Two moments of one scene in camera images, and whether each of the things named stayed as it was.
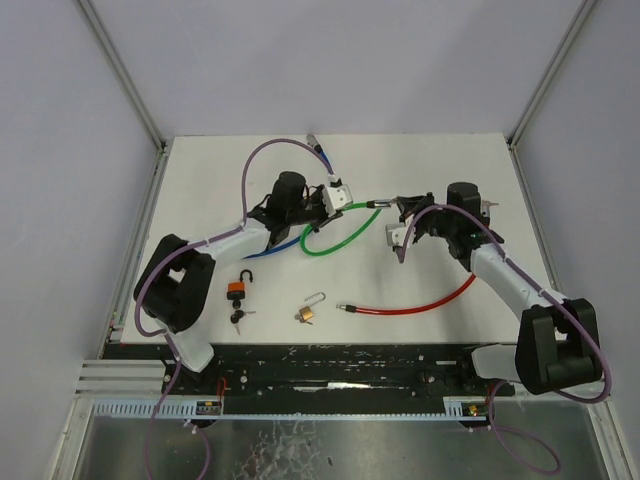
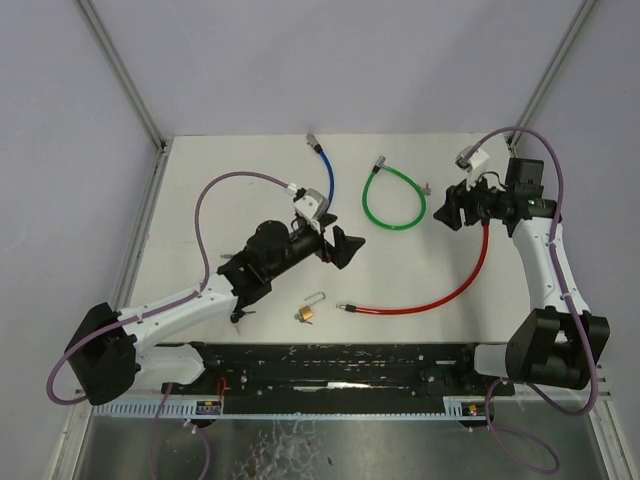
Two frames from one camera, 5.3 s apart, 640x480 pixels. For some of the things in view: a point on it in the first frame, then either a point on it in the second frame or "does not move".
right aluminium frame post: (548, 74) does not move
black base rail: (351, 379) does not move
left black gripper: (316, 212) → (329, 240)
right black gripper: (415, 214) → (465, 205)
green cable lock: (377, 205) → (422, 190)
